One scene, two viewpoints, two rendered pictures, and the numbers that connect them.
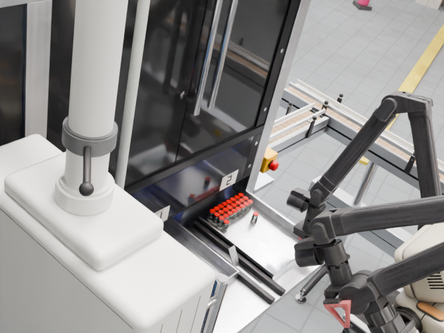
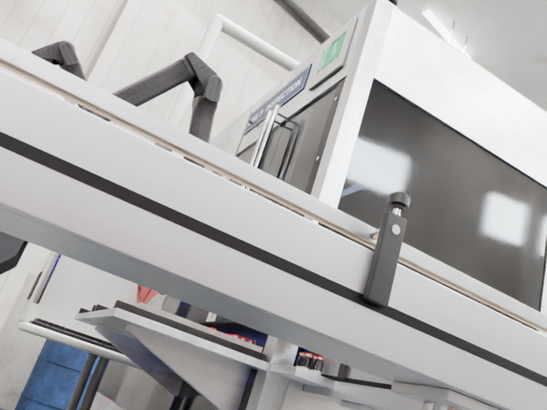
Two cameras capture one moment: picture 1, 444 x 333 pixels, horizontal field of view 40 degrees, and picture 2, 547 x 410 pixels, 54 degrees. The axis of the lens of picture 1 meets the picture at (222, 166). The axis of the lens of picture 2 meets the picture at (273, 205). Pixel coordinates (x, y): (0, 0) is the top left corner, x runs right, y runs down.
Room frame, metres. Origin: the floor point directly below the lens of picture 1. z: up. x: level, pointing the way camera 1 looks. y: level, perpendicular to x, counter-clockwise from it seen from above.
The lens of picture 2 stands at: (2.57, -1.33, 0.77)
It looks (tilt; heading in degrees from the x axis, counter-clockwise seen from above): 21 degrees up; 125
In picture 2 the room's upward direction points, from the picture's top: 18 degrees clockwise
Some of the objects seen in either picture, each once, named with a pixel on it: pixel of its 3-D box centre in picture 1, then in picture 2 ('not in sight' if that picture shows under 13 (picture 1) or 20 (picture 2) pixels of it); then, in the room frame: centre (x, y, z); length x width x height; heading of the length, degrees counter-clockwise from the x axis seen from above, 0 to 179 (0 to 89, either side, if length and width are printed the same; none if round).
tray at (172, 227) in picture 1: (172, 261); not in sight; (1.38, 0.08, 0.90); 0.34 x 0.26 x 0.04; 56
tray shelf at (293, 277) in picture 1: (221, 257); (168, 342); (1.48, -0.07, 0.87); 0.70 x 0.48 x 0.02; 146
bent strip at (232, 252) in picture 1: (245, 265); not in sight; (1.43, -0.15, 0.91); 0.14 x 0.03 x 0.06; 56
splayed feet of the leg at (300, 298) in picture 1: (326, 271); not in sight; (2.43, -0.69, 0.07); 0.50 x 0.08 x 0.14; 146
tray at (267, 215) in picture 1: (258, 232); (186, 332); (1.62, -0.18, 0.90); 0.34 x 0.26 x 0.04; 56
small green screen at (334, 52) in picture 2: not in sight; (332, 54); (1.70, -0.03, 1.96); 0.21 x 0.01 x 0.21; 146
